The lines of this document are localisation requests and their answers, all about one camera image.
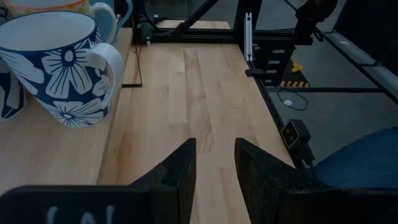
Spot white mug with yellow dots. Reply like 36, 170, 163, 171
4, 0, 118, 44

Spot light blue mug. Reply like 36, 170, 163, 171
90, 0, 134, 44

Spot black aluminium table frame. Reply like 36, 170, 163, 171
132, 0, 313, 181

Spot grey metal beam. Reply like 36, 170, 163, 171
323, 30, 398, 105

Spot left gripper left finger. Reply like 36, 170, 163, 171
130, 138, 197, 224

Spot navy mug bold white petals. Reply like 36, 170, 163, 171
0, 58, 29, 124

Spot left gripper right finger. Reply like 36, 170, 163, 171
235, 138, 336, 224

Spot silver aluminium bar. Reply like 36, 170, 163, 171
244, 12, 253, 62

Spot black mat with hazard stripes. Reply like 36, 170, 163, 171
279, 60, 312, 88

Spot black floor cable white tag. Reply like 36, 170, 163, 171
276, 88, 309, 112

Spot black table-level camera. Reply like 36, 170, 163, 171
281, 119, 317, 180

